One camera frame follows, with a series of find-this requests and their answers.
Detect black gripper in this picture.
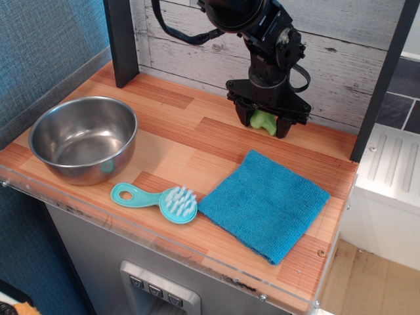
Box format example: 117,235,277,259
226,79,311,138

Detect green toy broccoli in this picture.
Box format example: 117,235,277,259
249,110,277,136

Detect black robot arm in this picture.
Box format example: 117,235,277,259
198,1,311,138

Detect blue cloth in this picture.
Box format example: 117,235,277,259
198,150,330,265

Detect teal dish brush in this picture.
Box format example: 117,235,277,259
110,183,198,224

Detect white toy sink unit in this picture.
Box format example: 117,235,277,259
341,124,419,270

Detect stainless steel bowl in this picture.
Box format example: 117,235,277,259
29,96,138,185

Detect silver dispenser panel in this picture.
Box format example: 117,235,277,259
120,261,201,314

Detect grey toy fridge cabinet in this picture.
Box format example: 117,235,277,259
47,205,314,314

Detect clear acrylic edge guard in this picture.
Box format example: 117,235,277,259
1,167,321,314

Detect black braided cable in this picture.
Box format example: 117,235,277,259
150,0,227,45

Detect right black post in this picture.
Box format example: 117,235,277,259
350,0,419,163

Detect black post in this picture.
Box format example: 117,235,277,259
350,0,419,163
103,0,139,88

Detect left black post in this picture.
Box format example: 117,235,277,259
103,0,139,88

